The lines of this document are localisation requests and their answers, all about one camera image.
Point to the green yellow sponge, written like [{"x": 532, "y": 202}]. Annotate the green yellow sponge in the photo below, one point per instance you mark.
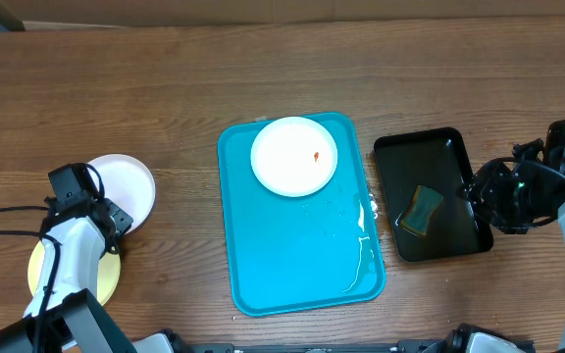
[{"x": 420, "y": 212}]

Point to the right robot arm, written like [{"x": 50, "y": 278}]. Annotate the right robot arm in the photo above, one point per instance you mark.
[{"x": 551, "y": 153}]

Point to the teal plastic tray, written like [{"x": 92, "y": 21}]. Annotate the teal plastic tray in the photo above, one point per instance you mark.
[{"x": 288, "y": 254}]

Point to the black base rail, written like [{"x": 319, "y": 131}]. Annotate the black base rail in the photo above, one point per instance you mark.
[{"x": 465, "y": 338}]

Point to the white plate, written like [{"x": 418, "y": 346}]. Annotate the white plate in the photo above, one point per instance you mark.
[
  {"x": 129, "y": 184},
  {"x": 294, "y": 156}
]

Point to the yellow-green plate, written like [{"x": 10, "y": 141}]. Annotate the yellow-green plate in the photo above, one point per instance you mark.
[{"x": 108, "y": 273}]

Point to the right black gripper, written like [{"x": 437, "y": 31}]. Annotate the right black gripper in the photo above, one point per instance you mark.
[{"x": 486, "y": 189}]

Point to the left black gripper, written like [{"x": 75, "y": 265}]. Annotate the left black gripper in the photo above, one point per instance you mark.
[{"x": 125, "y": 219}]

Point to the black water tray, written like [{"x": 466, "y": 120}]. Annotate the black water tray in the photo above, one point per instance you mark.
[{"x": 435, "y": 158}]

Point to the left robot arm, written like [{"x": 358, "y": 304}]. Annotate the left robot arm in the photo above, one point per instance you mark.
[{"x": 81, "y": 227}]

